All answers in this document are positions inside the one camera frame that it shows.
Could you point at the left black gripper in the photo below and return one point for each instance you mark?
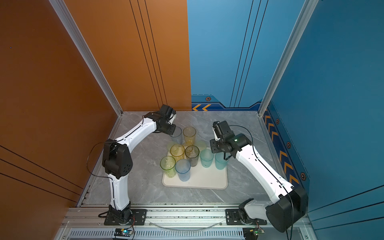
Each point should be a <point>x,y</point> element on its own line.
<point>171,131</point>

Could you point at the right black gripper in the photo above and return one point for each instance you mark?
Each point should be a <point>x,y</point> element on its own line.
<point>212,144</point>

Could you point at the teal glass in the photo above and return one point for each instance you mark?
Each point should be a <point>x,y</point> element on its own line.
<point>220,161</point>
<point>206,157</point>

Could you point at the tall grey-blue glass back row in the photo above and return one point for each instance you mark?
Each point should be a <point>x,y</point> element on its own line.
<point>177,136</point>

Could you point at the short light green glass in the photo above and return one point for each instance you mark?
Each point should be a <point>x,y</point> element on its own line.
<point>201,145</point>

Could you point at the tall yellow glass back row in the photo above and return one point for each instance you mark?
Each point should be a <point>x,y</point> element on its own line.
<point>189,134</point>

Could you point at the tall amber glass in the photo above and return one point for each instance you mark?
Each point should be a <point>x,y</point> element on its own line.
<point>177,151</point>

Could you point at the dark smoky grey glass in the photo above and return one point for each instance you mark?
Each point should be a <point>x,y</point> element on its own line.
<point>192,154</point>

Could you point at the tall green glass back row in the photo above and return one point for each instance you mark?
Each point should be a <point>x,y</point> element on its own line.
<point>167,164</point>

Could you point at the tall blue glass back row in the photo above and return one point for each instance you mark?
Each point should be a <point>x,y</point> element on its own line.
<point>183,169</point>

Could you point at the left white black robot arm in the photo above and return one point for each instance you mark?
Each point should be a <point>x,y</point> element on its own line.
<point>117,159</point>

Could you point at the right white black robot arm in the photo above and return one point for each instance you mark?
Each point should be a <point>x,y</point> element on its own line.
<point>287,203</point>

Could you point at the white rectangular plastic tray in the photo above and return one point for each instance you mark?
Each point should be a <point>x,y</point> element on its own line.
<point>201,178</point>

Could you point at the right green circuit board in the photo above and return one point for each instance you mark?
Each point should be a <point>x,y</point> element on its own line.
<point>252,233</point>

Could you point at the green circuit board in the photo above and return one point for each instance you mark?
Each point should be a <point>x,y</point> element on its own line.
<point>252,233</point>
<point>123,234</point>

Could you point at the left green circuit board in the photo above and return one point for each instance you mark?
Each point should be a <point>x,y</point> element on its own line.
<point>123,234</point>

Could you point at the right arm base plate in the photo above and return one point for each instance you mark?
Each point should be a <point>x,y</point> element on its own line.
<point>238,217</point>

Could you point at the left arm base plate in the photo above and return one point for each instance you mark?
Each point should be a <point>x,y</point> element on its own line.
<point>136,217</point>

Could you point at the aluminium front rail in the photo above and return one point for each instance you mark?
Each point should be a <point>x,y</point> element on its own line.
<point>174,222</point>

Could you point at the left aluminium corner post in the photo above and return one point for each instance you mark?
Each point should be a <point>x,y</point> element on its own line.
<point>75,34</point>

